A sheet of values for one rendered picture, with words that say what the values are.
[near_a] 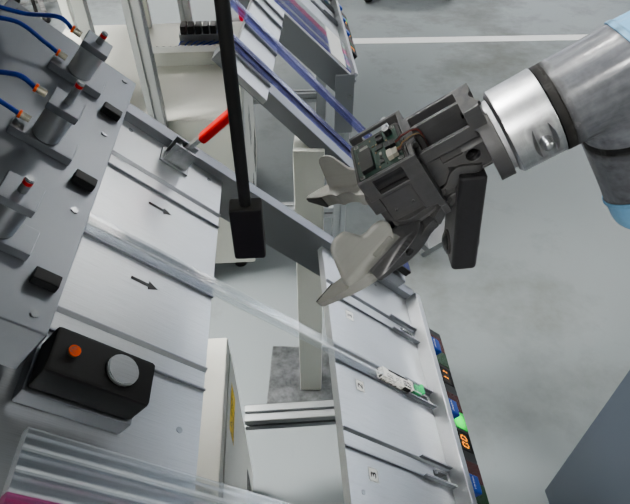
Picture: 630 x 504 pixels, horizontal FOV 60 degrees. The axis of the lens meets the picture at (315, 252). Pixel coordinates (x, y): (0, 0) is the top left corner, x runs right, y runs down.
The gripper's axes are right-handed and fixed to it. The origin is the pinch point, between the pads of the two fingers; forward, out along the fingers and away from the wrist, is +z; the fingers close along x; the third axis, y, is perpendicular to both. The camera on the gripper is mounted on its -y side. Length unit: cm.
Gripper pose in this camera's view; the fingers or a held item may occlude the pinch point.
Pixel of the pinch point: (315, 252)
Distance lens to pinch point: 54.4
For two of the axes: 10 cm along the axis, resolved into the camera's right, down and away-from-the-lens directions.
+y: -5.4, -5.8, -6.1
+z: -8.4, 4.3, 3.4
